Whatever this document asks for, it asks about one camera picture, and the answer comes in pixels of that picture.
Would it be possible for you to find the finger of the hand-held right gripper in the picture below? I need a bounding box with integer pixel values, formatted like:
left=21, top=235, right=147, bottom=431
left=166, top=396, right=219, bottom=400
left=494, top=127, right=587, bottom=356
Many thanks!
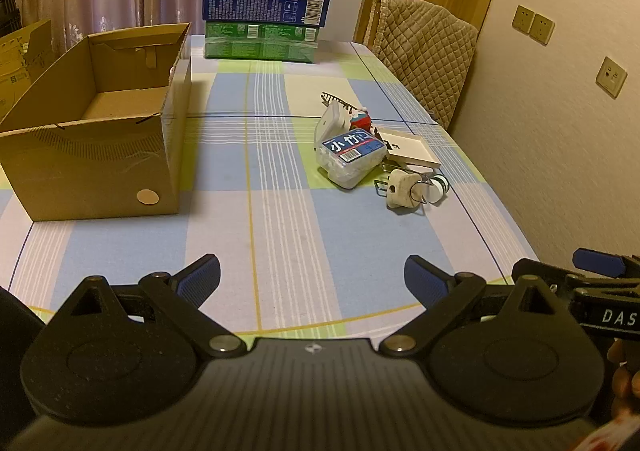
left=572, top=247, right=640, bottom=279
left=511, top=258, right=582, bottom=305

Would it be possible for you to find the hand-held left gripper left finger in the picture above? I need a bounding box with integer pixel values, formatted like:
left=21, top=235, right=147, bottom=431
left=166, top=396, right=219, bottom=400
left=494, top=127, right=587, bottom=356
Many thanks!
left=50, top=253, right=248, bottom=358

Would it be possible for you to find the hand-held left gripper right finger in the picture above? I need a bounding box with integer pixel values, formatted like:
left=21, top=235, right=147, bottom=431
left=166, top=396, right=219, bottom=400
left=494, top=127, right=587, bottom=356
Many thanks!
left=378, top=254, right=577, bottom=358

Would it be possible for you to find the white tray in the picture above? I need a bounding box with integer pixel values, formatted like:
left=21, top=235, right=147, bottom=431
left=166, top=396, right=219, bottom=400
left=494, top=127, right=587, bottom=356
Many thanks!
left=372, top=127, right=442, bottom=169

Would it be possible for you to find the brown cardboard box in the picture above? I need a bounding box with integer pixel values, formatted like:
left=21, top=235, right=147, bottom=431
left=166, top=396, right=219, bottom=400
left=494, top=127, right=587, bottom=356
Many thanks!
left=0, top=22, right=193, bottom=222

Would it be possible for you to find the red and white cat toy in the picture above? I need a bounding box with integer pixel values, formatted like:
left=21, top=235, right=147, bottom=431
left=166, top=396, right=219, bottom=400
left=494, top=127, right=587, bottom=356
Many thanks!
left=350, top=107, right=376, bottom=134

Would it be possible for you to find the tortoiseshell hair claw clip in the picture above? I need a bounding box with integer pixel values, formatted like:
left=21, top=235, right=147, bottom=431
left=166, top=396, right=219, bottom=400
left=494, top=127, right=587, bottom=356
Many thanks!
left=320, top=91, right=363, bottom=114

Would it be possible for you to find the person's right forearm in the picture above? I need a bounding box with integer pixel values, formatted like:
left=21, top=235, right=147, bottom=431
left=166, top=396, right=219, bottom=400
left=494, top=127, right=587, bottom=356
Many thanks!
left=575, top=412, right=640, bottom=451

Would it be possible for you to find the person's right hand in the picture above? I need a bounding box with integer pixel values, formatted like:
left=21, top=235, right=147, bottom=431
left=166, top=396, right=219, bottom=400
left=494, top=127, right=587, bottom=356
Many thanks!
left=606, top=338, right=640, bottom=421

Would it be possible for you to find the clear plastic box blue label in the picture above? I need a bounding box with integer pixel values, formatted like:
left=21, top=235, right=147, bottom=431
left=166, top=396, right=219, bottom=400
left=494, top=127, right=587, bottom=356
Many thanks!
left=314, top=131, right=388, bottom=190

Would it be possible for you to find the chair with quilted cover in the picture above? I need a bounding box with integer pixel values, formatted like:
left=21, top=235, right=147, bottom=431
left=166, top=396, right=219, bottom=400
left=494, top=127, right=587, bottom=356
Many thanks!
left=367, top=0, right=478, bottom=129

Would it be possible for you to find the bright green box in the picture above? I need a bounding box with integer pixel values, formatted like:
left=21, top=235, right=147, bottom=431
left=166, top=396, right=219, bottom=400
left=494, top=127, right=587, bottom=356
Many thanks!
left=203, top=21, right=321, bottom=64

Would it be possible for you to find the blue printed box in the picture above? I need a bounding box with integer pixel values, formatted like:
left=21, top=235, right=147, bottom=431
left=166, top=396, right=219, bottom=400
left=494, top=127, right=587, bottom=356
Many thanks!
left=202, top=0, right=332, bottom=28

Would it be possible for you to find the printed cardboard carton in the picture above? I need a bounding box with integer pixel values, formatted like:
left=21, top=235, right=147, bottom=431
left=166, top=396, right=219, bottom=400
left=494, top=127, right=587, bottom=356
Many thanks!
left=0, top=20, right=53, bottom=119

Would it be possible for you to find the beige wall socket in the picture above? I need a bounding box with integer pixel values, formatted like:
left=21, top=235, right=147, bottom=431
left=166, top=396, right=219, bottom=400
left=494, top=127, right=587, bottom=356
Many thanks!
left=511, top=4, right=535, bottom=34
left=595, top=56, right=628, bottom=99
left=530, top=12, right=556, bottom=46

